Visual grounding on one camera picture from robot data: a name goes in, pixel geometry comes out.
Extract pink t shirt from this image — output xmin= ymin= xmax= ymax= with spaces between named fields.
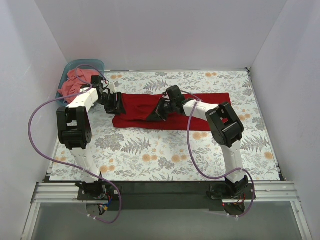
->
xmin=57 ymin=68 xmax=99 ymax=97

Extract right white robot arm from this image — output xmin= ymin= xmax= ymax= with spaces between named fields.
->
xmin=146 ymin=85 xmax=249 ymax=199

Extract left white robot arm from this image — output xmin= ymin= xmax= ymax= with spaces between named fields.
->
xmin=56 ymin=75 xmax=126 ymax=200

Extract blue plastic basket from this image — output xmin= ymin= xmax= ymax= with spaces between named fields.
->
xmin=56 ymin=59 xmax=106 ymax=107

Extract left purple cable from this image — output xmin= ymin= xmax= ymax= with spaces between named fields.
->
xmin=28 ymin=64 xmax=123 ymax=224

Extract dark red t shirt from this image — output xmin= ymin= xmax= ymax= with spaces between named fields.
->
xmin=112 ymin=92 xmax=231 ymax=132

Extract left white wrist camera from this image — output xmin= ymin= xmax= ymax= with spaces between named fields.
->
xmin=107 ymin=81 xmax=120 ymax=94

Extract aluminium frame rail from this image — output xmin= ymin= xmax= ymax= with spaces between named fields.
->
xmin=22 ymin=181 xmax=88 ymax=238

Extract floral patterned table mat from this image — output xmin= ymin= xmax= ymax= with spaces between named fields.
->
xmin=49 ymin=70 xmax=281 ymax=182

